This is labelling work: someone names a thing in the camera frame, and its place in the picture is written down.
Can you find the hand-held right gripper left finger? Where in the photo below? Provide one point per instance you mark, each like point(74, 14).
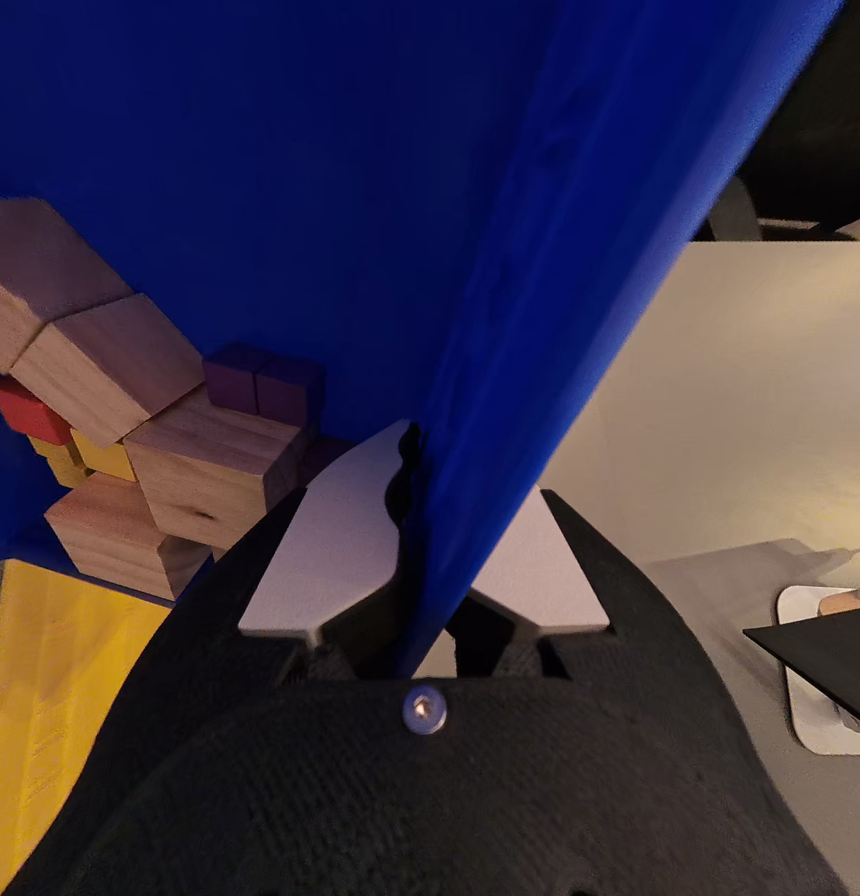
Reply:
point(325, 553)

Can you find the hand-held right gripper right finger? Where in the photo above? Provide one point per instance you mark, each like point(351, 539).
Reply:
point(542, 581)

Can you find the pile of wooden cubes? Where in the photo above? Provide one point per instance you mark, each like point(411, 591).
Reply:
point(101, 364)

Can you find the yellow plastic box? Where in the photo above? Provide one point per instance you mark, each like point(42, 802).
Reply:
point(45, 700)

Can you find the blue plastic box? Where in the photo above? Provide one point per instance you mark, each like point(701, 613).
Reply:
point(332, 175)

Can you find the white desk panel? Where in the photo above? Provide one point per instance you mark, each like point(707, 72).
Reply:
point(752, 385)

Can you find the instruction sheet on stand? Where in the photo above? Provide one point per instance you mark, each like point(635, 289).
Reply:
point(812, 735)

